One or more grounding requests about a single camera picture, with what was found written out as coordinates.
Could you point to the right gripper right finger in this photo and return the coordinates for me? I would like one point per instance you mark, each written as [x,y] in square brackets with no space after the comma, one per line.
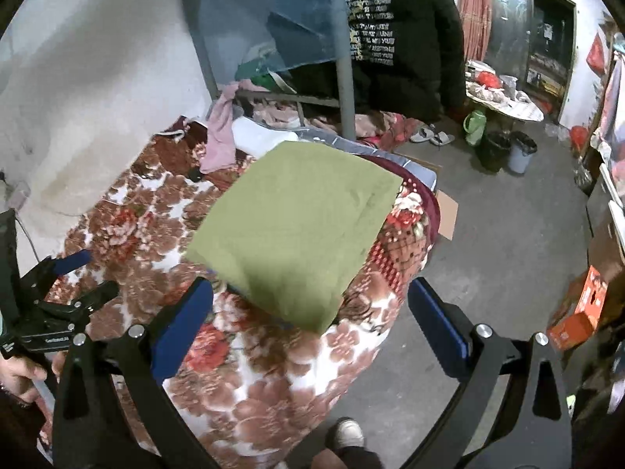
[510,408]

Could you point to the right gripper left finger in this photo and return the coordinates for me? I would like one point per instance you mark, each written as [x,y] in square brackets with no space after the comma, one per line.
[90,429]

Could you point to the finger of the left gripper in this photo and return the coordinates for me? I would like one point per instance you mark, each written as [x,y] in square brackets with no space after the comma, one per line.
[65,265]
[94,300]

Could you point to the green hooded jacket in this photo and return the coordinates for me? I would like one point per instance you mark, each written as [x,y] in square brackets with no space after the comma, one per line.
[295,228]

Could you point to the person's left hand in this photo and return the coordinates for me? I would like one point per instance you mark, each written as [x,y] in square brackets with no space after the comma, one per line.
[25,381]

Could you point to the floral brown bed blanket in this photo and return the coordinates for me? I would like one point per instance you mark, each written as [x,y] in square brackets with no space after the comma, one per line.
[249,388]

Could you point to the orange cardboard box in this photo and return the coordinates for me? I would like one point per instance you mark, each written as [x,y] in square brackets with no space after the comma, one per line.
[576,317]

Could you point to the pink cloth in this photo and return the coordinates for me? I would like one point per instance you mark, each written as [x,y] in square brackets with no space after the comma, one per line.
[219,151]

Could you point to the white shoe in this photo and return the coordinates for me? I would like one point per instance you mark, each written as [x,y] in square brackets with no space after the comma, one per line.
[345,433]

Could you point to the flat cardboard piece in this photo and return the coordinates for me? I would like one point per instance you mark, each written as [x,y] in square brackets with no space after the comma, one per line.
[448,209]

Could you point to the grey bucket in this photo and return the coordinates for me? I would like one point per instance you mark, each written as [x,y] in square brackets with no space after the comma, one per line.
[523,148]

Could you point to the black waste bin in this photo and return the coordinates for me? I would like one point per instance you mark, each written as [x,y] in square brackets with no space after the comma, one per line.
[493,150]

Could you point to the grey slippers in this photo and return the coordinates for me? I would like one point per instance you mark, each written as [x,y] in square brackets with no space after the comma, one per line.
[426,133]

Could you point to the green thermos jug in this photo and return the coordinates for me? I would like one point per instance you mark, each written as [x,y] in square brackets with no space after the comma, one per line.
[474,126]

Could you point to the blue mosquito net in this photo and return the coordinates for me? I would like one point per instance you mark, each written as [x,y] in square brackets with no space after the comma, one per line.
[292,33]

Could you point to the round cluttered table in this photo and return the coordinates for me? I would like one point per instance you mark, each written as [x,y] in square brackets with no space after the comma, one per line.
[499,93]

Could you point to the black printed hanging shirt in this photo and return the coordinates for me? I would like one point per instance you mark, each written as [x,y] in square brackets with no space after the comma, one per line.
[407,57]

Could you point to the metal bunk bed frame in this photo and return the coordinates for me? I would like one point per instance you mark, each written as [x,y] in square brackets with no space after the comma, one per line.
[327,84]

